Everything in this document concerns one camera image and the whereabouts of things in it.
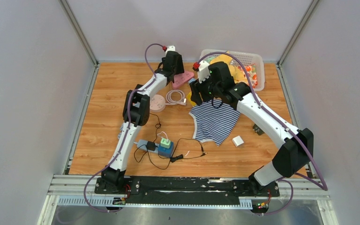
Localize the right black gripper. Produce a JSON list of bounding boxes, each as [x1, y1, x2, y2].
[[190, 71, 222, 105]]

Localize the pink triangular power strip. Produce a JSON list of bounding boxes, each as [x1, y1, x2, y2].
[[172, 71, 194, 90]]

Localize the dark green cube charger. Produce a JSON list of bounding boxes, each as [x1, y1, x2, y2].
[[252, 124, 265, 135]]

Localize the blue cube charger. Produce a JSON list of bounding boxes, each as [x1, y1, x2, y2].
[[157, 142, 174, 158]]

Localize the black adapter with cable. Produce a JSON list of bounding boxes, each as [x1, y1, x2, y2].
[[133, 113, 209, 170]]

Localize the light blue power strip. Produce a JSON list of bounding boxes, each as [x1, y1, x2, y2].
[[135, 139, 159, 154]]

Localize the yellow power adapter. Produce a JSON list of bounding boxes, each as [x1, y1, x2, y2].
[[186, 92, 197, 107]]

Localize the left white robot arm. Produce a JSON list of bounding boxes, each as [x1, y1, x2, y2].
[[101, 50, 184, 194]]

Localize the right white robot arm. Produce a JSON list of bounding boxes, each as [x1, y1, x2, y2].
[[190, 61, 314, 196]]

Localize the yellow clothes in basket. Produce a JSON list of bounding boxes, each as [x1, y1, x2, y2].
[[204, 51, 258, 89]]

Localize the blue striped shirt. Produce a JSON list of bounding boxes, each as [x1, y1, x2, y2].
[[189, 99, 240, 146]]

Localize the pink round power strip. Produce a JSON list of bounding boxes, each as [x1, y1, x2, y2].
[[150, 94, 166, 113]]

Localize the white plastic basket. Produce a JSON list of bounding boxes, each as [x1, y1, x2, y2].
[[197, 49, 265, 92]]

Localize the white cube charger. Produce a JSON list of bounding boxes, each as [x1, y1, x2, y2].
[[232, 135, 244, 147]]

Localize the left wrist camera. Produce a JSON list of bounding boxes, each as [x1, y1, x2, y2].
[[165, 45, 177, 57]]

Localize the pink coiled cable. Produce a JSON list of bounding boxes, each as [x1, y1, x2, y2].
[[165, 89, 188, 107]]

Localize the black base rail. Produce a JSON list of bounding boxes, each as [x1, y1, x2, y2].
[[94, 176, 280, 207]]

